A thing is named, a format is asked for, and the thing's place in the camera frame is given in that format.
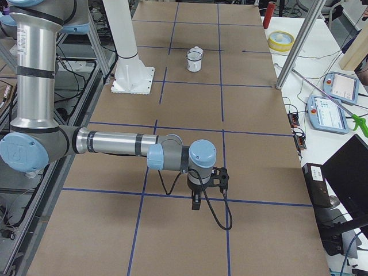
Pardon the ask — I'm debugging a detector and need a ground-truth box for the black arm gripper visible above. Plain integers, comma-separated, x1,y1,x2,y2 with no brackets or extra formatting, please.
188,183,206,210

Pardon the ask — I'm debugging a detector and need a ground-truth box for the clear glass funnel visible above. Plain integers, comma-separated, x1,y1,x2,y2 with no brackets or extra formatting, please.
186,49,203,64

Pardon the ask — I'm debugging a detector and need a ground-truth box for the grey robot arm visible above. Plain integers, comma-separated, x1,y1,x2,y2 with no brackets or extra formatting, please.
1,1,216,210

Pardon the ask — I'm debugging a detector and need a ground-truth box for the white enamel mug blue rim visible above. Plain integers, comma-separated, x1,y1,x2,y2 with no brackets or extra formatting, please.
187,61,202,72

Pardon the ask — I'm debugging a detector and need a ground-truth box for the black computer box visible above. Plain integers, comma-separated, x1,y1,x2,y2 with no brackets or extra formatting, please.
302,163,358,259

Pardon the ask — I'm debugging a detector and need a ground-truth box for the near teach pendant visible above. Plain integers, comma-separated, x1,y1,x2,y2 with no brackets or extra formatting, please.
307,95,349,134

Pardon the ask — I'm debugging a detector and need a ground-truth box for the teach pendant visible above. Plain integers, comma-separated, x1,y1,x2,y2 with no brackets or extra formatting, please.
323,72,360,105
307,95,349,134

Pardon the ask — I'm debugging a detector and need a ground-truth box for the black laptop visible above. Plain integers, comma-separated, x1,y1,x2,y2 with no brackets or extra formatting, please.
321,135,367,215

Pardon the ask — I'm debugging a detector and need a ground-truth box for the yellow tape roll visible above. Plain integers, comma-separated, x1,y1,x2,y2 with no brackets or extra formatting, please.
267,30,295,52

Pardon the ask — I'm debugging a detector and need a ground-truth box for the far teach pendant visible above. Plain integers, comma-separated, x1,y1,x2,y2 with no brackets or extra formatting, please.
323,72,360,105

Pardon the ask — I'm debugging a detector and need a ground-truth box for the red cylinder bottle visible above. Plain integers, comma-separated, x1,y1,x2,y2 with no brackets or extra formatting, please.
263,1,276,29

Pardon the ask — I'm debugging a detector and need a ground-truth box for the wooden board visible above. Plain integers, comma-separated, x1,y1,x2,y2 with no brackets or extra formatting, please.
339,24,368,71

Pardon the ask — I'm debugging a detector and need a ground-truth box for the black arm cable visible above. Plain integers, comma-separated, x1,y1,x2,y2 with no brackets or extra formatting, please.
158,166,233,231

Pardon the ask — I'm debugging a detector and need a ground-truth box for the black arm camera mount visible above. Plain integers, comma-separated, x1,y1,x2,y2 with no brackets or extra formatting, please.
207,167,229,194

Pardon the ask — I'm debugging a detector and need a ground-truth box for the white pedestal base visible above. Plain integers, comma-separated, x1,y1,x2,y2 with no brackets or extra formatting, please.
103,0,155,95

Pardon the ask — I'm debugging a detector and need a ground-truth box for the metal reacher grabber green handle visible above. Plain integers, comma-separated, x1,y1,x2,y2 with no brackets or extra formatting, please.
291,68,368,137

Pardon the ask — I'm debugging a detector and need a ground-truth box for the aluminium frame post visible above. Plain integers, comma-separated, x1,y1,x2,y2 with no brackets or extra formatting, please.
275,0,325,90

